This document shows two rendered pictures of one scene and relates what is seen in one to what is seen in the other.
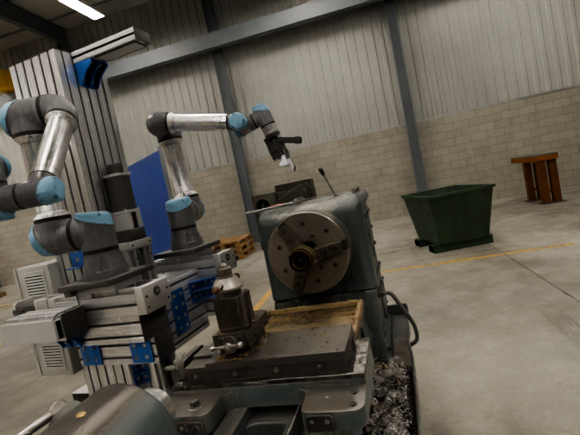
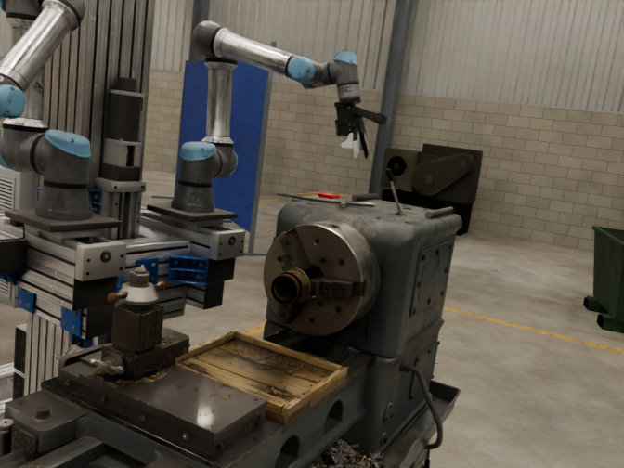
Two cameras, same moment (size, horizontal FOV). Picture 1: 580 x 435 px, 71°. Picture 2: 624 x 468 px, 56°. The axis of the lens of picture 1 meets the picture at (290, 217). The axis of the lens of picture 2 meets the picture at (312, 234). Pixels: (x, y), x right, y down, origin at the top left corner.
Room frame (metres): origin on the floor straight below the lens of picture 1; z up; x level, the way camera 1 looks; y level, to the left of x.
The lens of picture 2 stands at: (-0.02, -0.37, 1.49)
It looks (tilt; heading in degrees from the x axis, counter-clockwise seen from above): 10 degrees down; 13
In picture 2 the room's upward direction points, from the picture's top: 7 degrees clockwise
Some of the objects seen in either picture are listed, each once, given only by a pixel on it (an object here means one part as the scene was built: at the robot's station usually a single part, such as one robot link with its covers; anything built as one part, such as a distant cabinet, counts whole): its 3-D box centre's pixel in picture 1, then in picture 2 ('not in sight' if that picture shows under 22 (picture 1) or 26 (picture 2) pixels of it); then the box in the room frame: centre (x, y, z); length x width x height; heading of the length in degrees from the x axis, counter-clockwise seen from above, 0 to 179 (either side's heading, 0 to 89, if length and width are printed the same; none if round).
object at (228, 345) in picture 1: (242, 333); (143, 355); (1.02, 0.18, 0.99); 0.20 x 0.10 x 0.05; 165
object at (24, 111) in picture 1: (43, 178); (28, 74); (1.42, 0.80, 1.54); 0.15 x 0.12 x 0.55; 90
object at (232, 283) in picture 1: (226, 282); (138, 291); (0.99, 0.19, 1.13); 0.08 x 0.08 x 0.03
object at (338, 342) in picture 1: (265, 353); (153, 390); (0.97, 0.13, 0.95); 0.43 x 0.17 x 0.05; 75
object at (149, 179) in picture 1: (133, 229); (212, 139); (7.78, 2.98, 1.18); 4.12 x 0.80 x 2.35; 39
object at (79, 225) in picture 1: (94, 229); (65, 156); (1.42, 0.68, 1.33); 0.13 x 0.12 x 0.14; 90
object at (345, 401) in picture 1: (269, 383); (139, 427); (0.92, 0.12, 0.90); 0.47 x 0.30 x 0.06; 75
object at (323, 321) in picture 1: (305, 324); (256, 370); (1.30, 0.02, 0.89); 0.36 x 0.30 x 0.04; 75
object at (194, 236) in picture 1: (185, 236); (194, 194); (1.88, 0.49, 1.21); 0.15 x 0.15 x 0.10
